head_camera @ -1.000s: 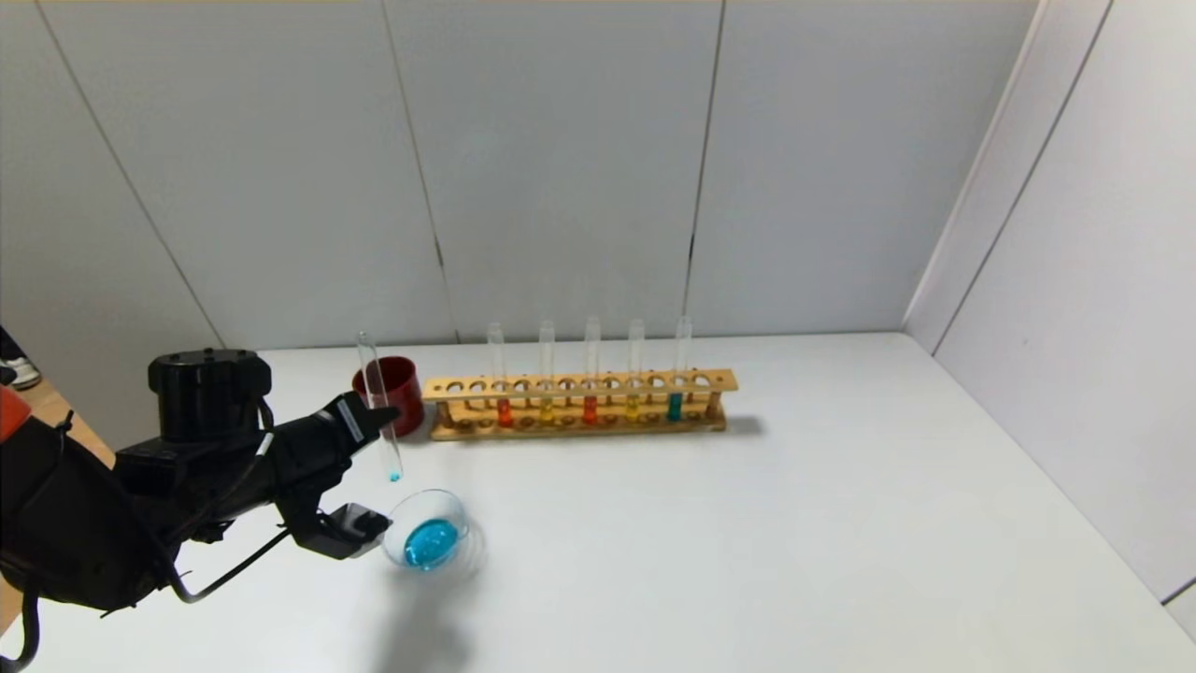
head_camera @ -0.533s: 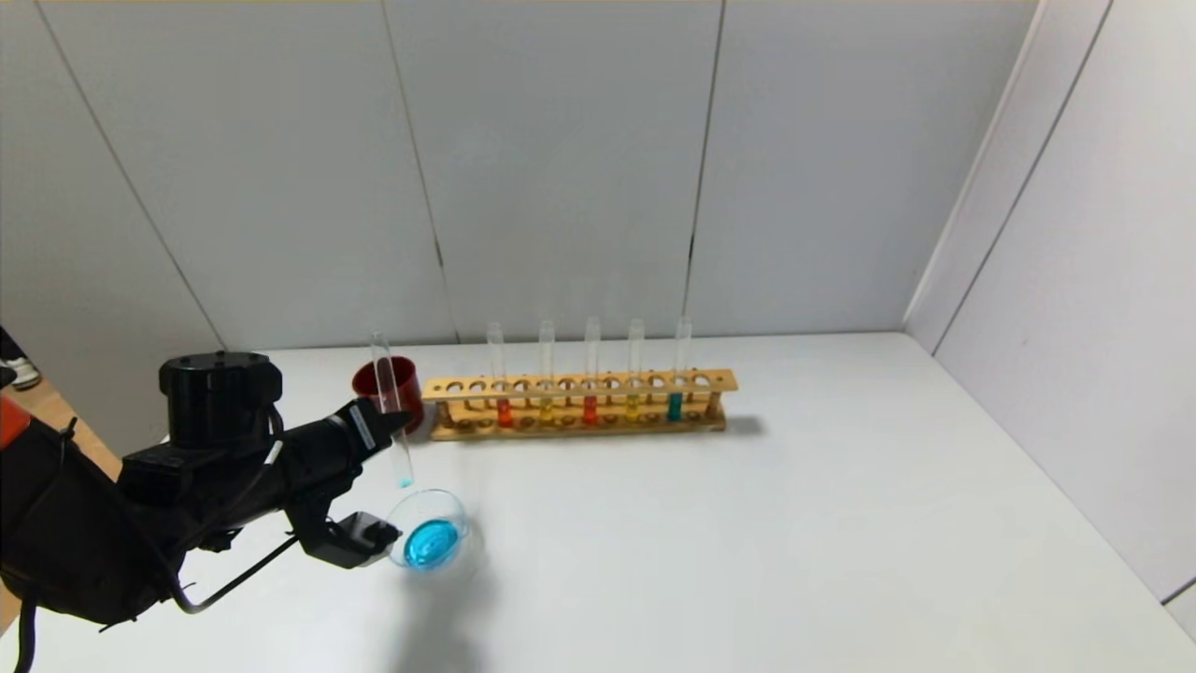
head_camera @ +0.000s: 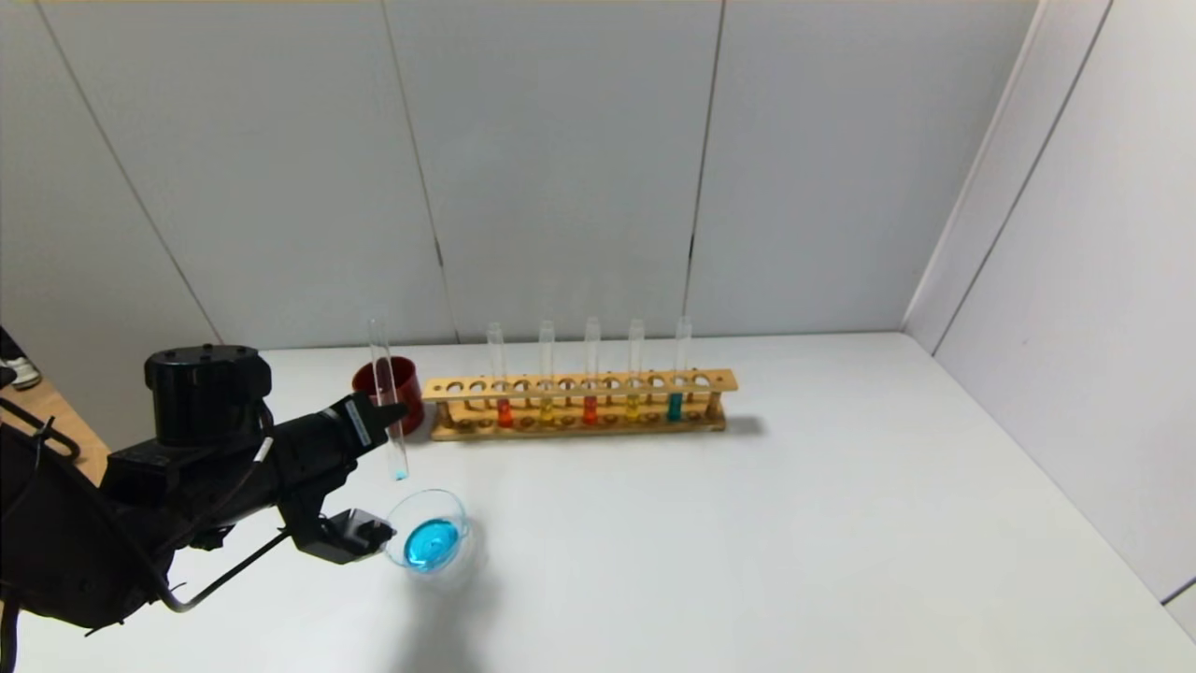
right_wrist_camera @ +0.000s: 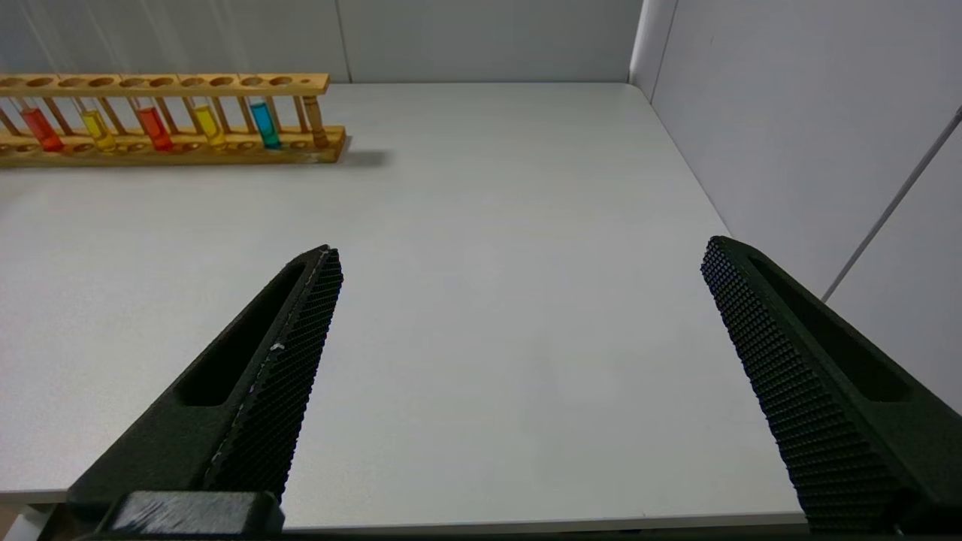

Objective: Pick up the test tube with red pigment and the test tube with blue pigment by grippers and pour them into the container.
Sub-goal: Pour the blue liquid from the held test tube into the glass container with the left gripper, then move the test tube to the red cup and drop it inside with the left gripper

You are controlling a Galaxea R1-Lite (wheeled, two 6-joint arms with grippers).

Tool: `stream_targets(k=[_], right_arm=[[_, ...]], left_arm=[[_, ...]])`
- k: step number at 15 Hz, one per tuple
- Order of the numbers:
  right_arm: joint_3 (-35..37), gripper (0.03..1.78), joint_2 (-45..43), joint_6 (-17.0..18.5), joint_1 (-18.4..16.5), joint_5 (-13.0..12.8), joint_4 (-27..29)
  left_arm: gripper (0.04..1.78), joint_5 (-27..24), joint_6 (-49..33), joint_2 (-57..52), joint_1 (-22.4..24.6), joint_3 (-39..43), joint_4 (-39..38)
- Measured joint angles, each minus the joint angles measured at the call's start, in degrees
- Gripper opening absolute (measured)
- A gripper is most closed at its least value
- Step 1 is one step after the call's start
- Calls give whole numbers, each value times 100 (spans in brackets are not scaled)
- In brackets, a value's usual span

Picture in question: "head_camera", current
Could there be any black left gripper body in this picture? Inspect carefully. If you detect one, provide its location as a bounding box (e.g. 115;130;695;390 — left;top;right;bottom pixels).
270;390;390;502

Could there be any test tube with blue pigment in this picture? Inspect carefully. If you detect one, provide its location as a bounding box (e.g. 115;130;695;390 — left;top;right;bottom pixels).
666;317;693;422
366;318;411;483

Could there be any test tube with red pigment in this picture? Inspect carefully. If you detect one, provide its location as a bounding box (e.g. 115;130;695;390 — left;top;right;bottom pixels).
487;322;515;429
583;316;602;426

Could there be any test tube with yellow pigment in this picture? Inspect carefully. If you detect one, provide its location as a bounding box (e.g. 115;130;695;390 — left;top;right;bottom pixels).
626;319;646;423
538;320;557;427

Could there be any wooden test tube rack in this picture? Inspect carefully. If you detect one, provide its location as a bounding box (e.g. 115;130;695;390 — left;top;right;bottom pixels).
422;369;738;441

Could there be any dark red cup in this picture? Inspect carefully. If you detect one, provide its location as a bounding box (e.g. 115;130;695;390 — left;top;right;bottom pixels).
352;356;427;437

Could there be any clear glass dish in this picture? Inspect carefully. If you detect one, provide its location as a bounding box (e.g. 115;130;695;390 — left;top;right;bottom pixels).
379;488;489;592

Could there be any black chair base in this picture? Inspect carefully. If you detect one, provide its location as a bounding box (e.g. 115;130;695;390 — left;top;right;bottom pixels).
0;396;81;461

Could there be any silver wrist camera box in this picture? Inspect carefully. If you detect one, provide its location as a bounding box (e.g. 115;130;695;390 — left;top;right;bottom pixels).
288;508;396;566

